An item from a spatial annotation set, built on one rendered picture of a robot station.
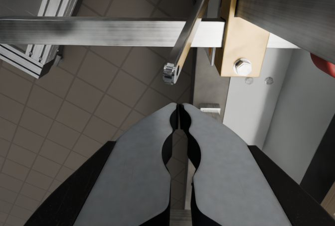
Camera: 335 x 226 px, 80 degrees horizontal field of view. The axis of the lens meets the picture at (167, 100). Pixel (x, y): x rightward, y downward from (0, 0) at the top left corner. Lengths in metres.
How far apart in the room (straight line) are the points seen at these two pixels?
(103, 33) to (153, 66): 0.93
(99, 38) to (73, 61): 1.05
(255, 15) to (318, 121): 0.34
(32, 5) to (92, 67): 0.42
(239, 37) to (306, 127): 0.32
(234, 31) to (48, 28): 0.22
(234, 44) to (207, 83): 0.21
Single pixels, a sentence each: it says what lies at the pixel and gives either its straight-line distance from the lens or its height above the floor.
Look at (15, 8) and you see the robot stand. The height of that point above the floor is 0.21.
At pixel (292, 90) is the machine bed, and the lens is 0.57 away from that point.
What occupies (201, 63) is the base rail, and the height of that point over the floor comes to 0.70.
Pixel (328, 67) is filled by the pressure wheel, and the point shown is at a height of 0.90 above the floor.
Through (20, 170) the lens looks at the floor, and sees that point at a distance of 2.15.
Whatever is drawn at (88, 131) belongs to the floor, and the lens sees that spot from 1.55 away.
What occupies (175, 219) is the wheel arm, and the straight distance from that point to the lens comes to 0.33.
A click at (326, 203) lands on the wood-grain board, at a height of 0.88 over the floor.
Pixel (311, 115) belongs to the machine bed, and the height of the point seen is 0.75.
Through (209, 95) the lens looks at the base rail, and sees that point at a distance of 0.47.
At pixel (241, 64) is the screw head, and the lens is 0.25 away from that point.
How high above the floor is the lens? 1.11
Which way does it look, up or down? 60 degrees down
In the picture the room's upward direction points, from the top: 175 degrees counter-clockwise
